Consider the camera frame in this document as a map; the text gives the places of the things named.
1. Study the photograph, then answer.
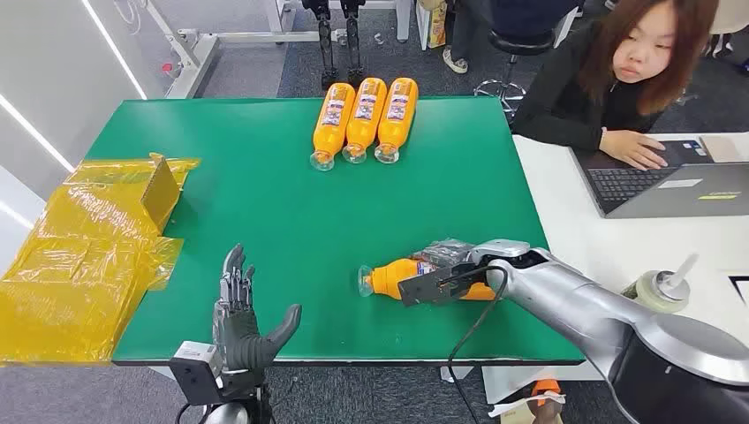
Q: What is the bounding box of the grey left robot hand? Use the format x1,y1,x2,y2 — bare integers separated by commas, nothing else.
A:
211,244,304,375

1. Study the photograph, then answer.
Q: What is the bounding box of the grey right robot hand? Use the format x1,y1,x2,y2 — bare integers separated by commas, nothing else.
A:
409,237,482,271

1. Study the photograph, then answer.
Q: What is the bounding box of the orange bottle with blue label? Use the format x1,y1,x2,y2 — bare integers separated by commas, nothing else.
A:
358,257,497,302

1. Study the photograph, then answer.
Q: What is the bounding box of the green table mat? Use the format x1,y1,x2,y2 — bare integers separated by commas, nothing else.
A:
84,95,586,367

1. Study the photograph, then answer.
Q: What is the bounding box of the white paper sheet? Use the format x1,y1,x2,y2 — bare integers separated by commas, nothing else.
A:
488,391,566,424

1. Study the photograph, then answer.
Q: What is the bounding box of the cardboard box in yellow film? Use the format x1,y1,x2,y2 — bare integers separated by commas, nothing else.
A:
0,153,202,367

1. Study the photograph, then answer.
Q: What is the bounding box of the seated person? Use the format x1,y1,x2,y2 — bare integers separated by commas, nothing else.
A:
442,0,586,75

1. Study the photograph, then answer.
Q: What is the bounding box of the grey laptop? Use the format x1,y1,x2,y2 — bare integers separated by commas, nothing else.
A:
568,138,749,221

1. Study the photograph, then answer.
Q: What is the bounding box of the person's right hand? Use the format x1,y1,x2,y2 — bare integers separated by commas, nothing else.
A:
599,128,670,172

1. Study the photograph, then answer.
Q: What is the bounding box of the drink cup with straw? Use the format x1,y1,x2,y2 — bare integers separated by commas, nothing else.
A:
621,253,701,314

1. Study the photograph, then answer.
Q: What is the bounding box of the black stool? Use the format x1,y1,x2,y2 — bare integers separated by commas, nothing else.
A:
473,26,557,118

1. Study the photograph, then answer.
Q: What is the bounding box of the printed cardboard box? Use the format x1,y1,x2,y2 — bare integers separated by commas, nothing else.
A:
416,0,449,51

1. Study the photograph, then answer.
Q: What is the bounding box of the black robot leg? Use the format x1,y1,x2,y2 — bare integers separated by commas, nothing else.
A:
302,0,341,90
341,0,367,87

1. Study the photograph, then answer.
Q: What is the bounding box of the white chair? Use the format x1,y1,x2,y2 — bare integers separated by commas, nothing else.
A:
705,0,749,60

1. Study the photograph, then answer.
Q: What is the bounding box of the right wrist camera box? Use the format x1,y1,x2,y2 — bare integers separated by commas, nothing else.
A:
397,261,498,307

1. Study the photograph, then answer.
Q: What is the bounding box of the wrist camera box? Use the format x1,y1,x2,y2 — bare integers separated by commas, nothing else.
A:
397,261,498,307
170,342,224,406

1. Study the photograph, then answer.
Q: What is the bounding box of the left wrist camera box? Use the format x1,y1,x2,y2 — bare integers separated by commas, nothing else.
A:
170,342,224,406

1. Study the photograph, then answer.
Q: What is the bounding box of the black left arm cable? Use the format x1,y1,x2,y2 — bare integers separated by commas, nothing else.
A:
174,402,212,424

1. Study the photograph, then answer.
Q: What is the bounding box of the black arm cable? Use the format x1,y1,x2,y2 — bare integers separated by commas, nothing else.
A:
438,264,509,424
174,402,212,424

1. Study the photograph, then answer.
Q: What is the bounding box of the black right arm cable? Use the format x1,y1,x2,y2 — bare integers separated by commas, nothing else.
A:
438,264,509,424

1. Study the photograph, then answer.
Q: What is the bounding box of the white metal frame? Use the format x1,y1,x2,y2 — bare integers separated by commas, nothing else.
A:
140,0,413,100

